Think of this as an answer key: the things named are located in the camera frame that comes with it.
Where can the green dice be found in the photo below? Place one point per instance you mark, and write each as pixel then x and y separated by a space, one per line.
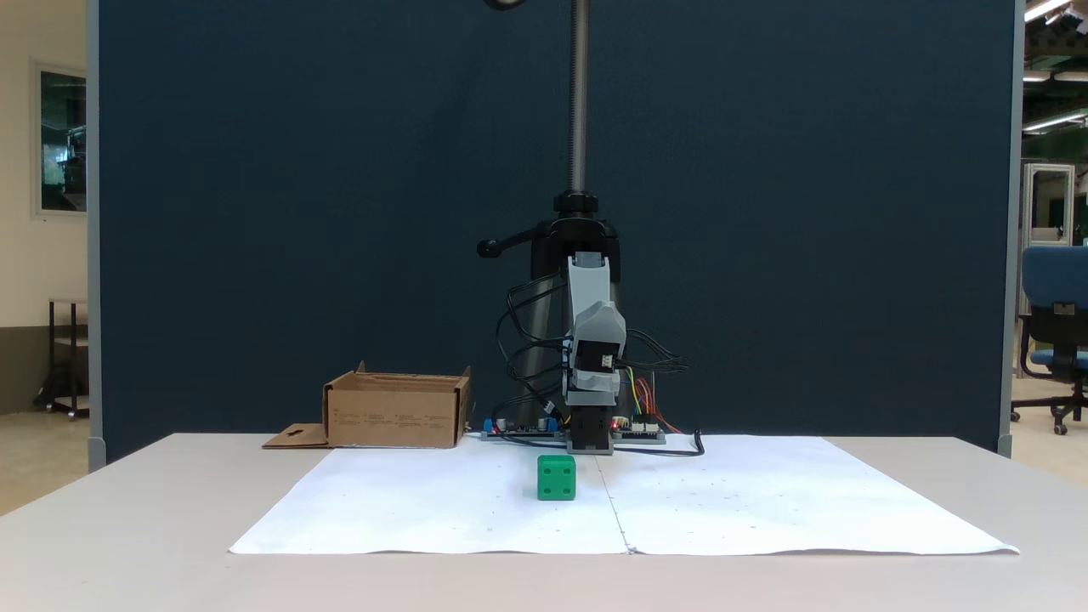
pixel 557 478

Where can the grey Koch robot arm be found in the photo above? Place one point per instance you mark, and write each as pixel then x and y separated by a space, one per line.
pixel 589 280

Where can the small circuit board red LED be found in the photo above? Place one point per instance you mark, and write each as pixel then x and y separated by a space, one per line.
pixel 637 434

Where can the circuit board with blue connector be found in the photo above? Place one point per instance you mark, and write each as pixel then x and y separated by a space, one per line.
pixel 518 432

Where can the brown cardboard box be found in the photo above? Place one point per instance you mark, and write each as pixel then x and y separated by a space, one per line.
pixel 395 416

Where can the white paper sheet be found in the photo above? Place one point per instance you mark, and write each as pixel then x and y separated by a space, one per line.
pixel 782 501
pixel 442 501

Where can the dark blue partition panel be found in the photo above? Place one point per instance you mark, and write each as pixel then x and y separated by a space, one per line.
pixel 255 212

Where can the blue office chair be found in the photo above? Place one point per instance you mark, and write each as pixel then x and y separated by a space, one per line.
pixel 1054 276

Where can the fluorescent ceiling light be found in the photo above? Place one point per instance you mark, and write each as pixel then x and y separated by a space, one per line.
pixel 1044 9
pixel 1054 76
pixel 1054 121

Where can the black rolling cart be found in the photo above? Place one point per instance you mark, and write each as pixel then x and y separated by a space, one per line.
pixel 70 357

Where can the black camera stand metal pole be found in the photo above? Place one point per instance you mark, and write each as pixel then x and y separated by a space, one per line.
pixel 578 102

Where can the grey metal frame cabinet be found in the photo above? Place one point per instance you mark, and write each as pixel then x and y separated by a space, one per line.
pixel 1048 195

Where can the framed wall window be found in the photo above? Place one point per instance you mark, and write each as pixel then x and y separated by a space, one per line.
pixel 61 140

